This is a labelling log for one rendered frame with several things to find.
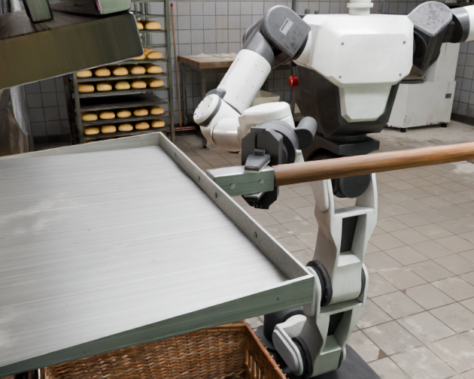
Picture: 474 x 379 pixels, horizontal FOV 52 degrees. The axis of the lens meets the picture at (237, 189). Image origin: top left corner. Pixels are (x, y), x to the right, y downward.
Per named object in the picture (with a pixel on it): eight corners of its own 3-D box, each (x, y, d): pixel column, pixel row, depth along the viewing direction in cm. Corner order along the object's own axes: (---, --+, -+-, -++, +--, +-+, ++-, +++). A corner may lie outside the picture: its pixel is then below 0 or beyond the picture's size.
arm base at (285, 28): (236, 61, 127) (245, 20, 128) (280, 76, 131) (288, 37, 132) (259, 43, 113) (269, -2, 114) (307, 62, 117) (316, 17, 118)
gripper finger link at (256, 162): (239, 171, 66) (249, 158, 71) (262, 173, 65) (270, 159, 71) (239, 160, 65) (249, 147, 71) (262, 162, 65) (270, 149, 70)
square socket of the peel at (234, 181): (264, 183, 71) (265, 162, 70) (275, 192, 68) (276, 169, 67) (205, 191, 68) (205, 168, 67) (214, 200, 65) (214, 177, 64)
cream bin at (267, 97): (252, 119, 543) (252, 98, 534) (234, 111, 585) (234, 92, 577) (280, 117, 556) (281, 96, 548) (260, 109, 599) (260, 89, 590)
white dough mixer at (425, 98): (392, 134, 571) (405, 16, 524) (362, 124, 621) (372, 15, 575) (451, 128, 604) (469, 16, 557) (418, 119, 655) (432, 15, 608)
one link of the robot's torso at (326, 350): (278, 357, 177) (298, 256, 151) (326, 344, 184) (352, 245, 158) (298, 393, 165) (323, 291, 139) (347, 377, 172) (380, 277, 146)
